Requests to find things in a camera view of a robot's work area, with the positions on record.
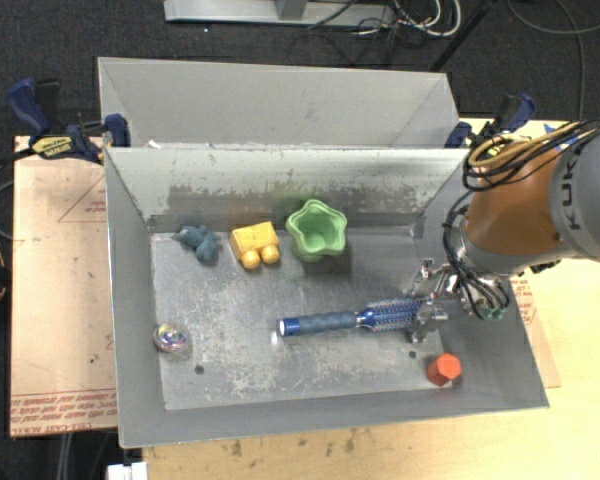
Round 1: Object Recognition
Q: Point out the blue hairbrush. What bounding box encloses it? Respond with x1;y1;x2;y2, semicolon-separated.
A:
278;295;432;338

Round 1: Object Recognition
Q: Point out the black cylinder on white bracket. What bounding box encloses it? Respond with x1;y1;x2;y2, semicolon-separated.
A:
528;259;564;275

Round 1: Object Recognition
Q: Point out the clear iridescent glass ball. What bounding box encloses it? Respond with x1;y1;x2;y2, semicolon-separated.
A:
152;321;192;354

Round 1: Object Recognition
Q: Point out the blue toy animal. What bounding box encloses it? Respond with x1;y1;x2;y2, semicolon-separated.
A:
172;224;224;266

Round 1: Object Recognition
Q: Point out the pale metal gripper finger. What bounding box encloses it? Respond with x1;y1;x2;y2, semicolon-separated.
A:
408;301;450;344
410;259;452;292

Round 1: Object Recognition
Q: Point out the yellow toy building block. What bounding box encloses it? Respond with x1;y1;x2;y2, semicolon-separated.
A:
228;220;282;271

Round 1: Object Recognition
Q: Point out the green star-shaped cup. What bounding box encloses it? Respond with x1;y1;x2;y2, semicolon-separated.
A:
284;197;349;264

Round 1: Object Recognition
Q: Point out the grey metal bin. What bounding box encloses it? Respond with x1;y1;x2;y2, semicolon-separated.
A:
97;56;551;450

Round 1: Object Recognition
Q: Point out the orange hexagonal block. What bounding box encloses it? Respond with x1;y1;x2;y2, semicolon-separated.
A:
425;352;463;387

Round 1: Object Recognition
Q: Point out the brown cardboard board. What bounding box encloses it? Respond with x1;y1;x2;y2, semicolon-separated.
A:
9;135;564;439

